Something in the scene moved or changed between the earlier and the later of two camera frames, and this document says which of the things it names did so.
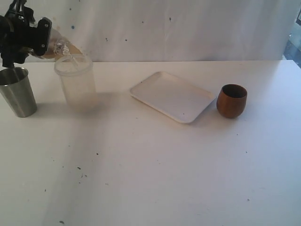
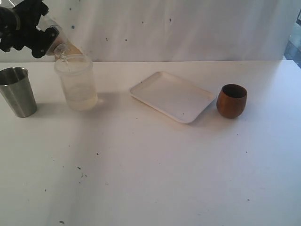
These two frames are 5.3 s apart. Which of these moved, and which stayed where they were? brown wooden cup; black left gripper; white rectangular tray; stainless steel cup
Moved: black left gripper
Stayed: white rectangular tray; brown wooden cup; stainless steel cup
